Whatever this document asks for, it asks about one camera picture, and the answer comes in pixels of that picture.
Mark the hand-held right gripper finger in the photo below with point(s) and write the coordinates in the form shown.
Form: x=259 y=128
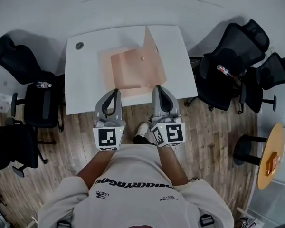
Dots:
x=155 y=103
x=175 y=106

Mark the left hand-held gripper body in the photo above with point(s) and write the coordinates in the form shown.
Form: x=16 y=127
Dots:
x=107 y=138

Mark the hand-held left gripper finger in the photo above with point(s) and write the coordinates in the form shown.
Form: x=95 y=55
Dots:
x=100 y=104
x=120 y=108

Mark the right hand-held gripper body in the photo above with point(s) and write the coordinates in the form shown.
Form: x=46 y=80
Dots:
x=173 y=133

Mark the pink folder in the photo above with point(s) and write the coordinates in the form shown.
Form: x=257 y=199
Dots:
x=133 y=68

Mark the person's left forearm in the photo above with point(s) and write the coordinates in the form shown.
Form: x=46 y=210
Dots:
x=95 y=167

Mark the person's right forearm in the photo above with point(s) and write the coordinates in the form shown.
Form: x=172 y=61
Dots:
x=172 y=167

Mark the person's white shoe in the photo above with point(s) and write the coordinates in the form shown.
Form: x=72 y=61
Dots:
x=142 y=128

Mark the white table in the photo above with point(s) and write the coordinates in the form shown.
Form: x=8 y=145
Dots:
x=85 y=79

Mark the person's black trousers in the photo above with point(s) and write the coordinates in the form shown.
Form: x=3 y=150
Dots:
x=142 y=140

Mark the clear water bottle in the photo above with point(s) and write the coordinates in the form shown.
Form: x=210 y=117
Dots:
x=43 y=85

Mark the red label bottle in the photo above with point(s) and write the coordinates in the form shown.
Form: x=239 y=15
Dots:
x=224 y=70

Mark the person's white shirt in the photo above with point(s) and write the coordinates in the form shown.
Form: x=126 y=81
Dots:
x=135 y=198

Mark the black mesh office chair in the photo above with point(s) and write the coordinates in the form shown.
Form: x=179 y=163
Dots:
x=237 y=41
x=273 y=72

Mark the white cardboard box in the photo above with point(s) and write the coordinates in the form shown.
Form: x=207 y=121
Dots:
x=6 y=84

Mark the round wooden table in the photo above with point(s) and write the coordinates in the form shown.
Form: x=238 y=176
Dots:
x=273 y=141

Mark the orange box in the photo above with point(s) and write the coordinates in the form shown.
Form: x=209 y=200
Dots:
x=272 y=164

